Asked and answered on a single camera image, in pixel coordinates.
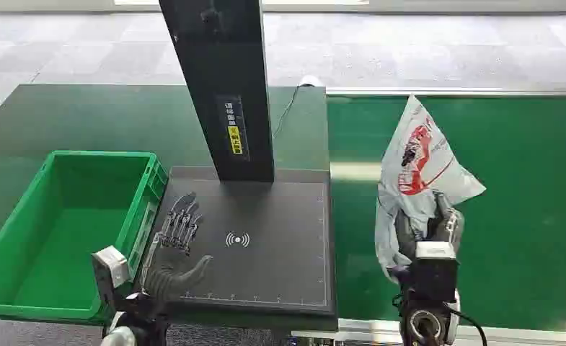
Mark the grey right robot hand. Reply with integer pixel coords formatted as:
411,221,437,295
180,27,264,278
394,192,466,268

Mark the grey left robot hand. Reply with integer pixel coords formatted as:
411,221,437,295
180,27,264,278
141,192,214,303

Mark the grey parcel bag red print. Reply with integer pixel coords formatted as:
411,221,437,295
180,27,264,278
374,94,487,283

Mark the green plastic crate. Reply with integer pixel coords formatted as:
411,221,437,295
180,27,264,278
0,150,169,321

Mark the green conveyor belt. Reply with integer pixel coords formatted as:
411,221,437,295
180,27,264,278
327,95,566,332

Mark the black scanner column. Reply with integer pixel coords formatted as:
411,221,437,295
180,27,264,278
158,0,276,183

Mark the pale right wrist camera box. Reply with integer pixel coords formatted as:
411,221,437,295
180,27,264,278
414,240,458,262

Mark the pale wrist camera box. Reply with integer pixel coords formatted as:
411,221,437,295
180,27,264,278
414,240,458,262
91,245,131,305

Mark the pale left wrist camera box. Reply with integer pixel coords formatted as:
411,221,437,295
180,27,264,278
91,245,131,305

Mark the black scanner base plate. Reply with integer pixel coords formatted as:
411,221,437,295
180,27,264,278
141,165,339,332

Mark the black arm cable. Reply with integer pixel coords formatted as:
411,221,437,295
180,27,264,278
446,305,488,346

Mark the silver conveyor rail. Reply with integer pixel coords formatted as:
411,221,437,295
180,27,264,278
325,86,566,98
291,318,566,346

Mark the thin grey cable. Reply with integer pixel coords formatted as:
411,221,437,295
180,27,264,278
272,84,315,139

